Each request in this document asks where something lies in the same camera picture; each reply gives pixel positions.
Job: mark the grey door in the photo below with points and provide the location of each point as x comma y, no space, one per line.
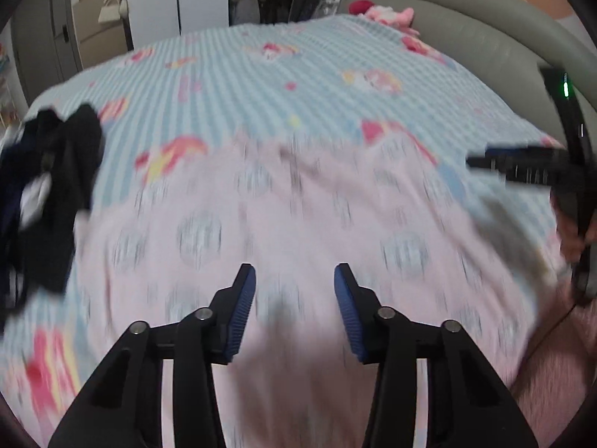
42,37

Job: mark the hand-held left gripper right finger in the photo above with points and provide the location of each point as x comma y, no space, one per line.
347,315

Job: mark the white sock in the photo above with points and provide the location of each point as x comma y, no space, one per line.
35,196

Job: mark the grey padded headboard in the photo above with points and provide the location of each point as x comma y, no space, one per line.
466,23

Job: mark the black garment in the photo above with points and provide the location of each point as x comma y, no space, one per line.
65,172

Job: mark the beige cabinet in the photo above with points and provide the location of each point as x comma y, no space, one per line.
98,32

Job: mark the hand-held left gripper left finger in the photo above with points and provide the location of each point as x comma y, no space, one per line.
240,310

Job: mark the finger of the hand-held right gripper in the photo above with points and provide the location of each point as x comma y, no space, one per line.
517,165

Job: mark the red plush ball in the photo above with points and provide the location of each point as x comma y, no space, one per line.
359,6

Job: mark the navy white-striped garment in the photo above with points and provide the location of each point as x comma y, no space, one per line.
11,186

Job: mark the pink plush toy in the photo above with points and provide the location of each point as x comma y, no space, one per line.
392,16

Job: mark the person's right hand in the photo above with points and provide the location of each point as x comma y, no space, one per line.
568,235

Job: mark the blue checked printed blanket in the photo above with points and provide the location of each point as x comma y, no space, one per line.
261,79

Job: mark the pink printed pajama pants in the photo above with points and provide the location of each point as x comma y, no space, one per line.
303,224

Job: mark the white wardrobe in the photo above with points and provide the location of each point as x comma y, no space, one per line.
177,0

